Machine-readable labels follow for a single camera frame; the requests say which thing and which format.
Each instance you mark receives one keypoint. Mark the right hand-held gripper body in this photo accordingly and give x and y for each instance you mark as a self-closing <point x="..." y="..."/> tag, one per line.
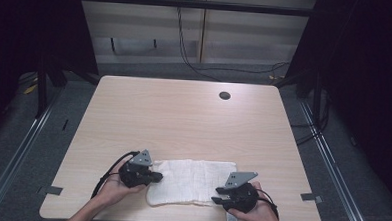
<point x="243" y="197"/>

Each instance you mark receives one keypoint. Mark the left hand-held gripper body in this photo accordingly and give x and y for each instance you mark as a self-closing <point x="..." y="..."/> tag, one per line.
<point x="134" y="176"/>

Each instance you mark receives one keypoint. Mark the white cloth with label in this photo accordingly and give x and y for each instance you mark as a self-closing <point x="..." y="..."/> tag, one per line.
<point x="187" y="182"/>

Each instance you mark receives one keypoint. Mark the person's left hand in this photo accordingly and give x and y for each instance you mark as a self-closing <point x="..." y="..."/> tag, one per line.
<point x="114" y="188"/>

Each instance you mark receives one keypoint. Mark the person's right hand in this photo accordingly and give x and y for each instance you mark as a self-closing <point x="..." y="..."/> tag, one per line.
<point x="262" y="217"/>

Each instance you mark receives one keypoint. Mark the grey tape piece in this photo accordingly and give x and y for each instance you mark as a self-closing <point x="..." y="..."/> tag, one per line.
<point x="312" y="197"/>
<point x="52" y="190"/>

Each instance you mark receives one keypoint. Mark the small black floor strip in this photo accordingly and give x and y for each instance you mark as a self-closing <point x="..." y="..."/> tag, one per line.
<point x="65" y="125"/>

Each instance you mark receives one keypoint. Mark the black table grommet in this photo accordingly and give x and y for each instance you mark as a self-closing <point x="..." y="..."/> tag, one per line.
<point x="224" y="95"/>

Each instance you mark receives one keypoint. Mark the black metal stand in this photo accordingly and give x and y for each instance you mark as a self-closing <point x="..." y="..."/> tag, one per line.
<point x="316" y="95"/>
<point x="42" y="90"/>

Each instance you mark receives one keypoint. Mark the yellow floor item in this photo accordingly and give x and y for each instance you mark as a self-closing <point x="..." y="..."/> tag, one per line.
<point x="30" y="89"/>

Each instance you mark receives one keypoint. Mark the black curtain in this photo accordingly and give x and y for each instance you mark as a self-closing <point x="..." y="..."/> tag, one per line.
<point x="368" y="81"/>
<point x="27" y="33"/>

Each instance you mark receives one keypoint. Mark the black horizontal bar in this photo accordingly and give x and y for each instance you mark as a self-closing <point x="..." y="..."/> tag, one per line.
<point x="195" y="4"/>

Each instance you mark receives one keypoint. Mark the metal floor rail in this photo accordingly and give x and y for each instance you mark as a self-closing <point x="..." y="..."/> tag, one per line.
<point x="332" y="163"/>
<point x="18" y="149"/>

